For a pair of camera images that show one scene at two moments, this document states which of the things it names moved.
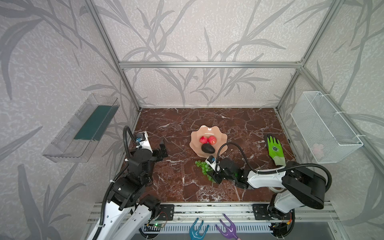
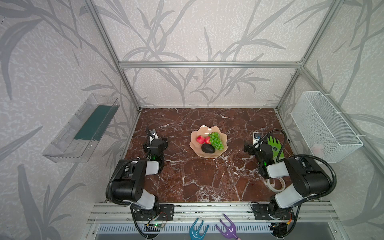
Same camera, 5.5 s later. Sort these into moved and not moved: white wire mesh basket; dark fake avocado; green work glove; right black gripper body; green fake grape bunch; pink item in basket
Moved: right black gripper body; green fake grape bunch
Not moved: white wire mesh basket; green work glove; pink item in basket; dark fake avocado
